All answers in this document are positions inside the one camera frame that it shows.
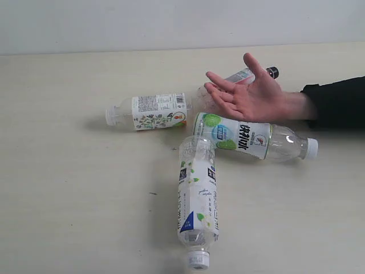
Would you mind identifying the person's open bare hand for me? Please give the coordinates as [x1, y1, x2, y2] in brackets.
[204, 53, 317, 123]

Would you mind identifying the lime green label bottle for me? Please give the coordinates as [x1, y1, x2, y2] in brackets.
[193, 112, 319, 162]

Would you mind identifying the floral label tea bottle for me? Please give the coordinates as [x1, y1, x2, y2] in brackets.
[105, 92, 193, 131]

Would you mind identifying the white jasmine label bottle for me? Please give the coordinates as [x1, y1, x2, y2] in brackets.
[177, 136, 219, 271]

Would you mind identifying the forearm in black sleeve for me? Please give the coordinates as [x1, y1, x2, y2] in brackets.
[302, 77, 364, 130]

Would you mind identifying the pink peach label bottle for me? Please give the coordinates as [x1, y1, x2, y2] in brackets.
[194, 67, 279, 113]

